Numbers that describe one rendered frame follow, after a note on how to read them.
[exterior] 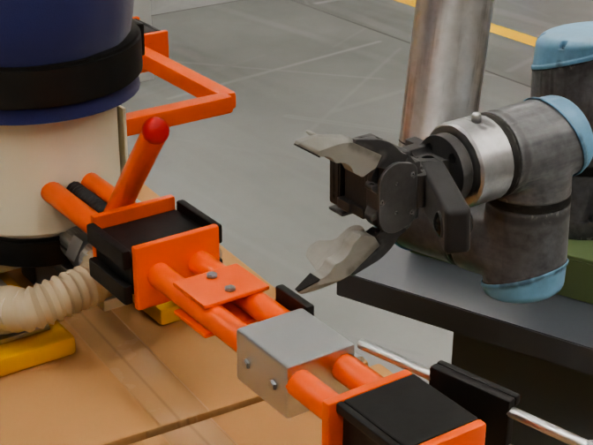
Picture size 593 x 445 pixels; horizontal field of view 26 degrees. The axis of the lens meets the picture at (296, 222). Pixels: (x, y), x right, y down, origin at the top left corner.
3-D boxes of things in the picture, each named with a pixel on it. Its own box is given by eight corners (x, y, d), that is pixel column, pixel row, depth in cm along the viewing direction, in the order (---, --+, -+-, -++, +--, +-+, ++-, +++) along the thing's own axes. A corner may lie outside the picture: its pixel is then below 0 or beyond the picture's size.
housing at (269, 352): (232, 380, 99) (231, 328, 97) (304, 354, 102) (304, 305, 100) (283, 422, 94) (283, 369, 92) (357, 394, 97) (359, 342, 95)
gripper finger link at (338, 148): (266, 130, 119) (331, 166, 125) (303, 149, 114) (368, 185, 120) (281, 101, 119) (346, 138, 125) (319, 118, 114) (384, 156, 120)
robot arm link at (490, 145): (511, 211, 131) (517, 122, 126) (475, 223, 128) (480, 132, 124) (452, 184, 137) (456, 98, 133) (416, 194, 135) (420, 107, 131)
